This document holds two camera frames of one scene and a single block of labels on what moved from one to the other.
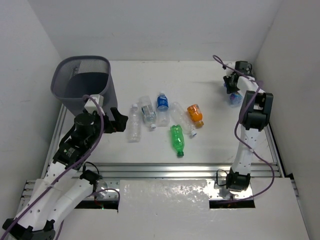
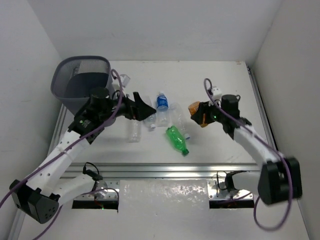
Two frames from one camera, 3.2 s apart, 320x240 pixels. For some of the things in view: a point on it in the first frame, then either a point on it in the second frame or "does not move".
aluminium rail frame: (107, 184) does not move
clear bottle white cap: (134, 124) does not move
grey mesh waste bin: (76, 78) does not move
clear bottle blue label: (163, 116) does not move
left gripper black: (111, 122) -> (133, 108)
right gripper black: (230, 90) -> (204, 107)
